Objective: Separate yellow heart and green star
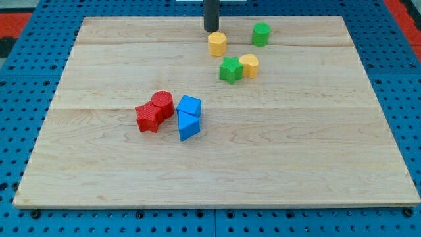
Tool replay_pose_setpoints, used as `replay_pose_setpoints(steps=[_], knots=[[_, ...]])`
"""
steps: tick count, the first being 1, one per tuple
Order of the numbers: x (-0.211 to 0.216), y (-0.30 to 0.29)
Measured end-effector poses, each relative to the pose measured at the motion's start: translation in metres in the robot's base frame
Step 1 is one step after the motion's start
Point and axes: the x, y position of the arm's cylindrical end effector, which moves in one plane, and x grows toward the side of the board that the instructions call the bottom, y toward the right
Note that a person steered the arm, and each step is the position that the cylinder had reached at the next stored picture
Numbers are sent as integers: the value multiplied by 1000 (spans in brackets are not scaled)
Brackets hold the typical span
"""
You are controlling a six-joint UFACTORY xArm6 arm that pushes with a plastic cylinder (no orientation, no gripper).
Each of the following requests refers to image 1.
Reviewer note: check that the green star block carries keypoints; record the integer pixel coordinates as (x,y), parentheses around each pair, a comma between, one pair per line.
(231,69)

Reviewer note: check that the blue triangle block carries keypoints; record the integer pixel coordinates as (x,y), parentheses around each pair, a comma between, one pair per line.
(188,125)

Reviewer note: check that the red star block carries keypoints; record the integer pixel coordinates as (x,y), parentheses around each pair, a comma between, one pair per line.
(149,117)

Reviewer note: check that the red cylinder block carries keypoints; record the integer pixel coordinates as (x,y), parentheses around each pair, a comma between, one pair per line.
(164,100)

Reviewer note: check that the yellow hexagon block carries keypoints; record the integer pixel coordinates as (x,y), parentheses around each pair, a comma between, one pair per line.
(217,44)

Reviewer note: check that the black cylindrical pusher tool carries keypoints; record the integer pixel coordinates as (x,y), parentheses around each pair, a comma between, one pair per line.
(211,15)

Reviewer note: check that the green cylinder block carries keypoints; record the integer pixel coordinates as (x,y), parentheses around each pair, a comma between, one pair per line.
(261,34)

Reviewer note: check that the wooden board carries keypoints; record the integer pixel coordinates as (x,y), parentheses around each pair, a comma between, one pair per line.
(307,132)

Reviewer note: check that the yellow heart block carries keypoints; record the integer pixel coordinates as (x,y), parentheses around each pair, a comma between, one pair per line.
(250,65)

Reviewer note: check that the blue cube block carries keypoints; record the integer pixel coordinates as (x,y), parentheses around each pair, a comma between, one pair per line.
(189,105)

